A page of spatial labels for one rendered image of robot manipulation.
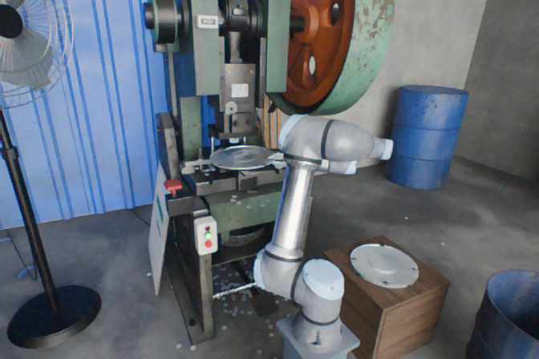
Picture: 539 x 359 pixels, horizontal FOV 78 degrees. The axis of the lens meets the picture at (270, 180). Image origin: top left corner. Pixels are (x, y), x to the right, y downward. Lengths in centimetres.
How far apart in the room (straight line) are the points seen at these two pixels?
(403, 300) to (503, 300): 42
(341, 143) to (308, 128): 10
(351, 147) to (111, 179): 210
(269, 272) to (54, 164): 195
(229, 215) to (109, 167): 144
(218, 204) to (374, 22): 89
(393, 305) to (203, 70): 114
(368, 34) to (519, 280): 111
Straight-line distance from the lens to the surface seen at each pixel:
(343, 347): 111
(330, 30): 153
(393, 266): 160
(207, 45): 134
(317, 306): 98
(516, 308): 175
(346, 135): 91
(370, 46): 136
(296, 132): 94
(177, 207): 132
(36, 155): 267
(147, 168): 272
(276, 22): 144
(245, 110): 146
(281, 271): 99
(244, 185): 146
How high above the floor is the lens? 128
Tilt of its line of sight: 23 degrees down
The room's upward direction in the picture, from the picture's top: 2 degrees clockwise
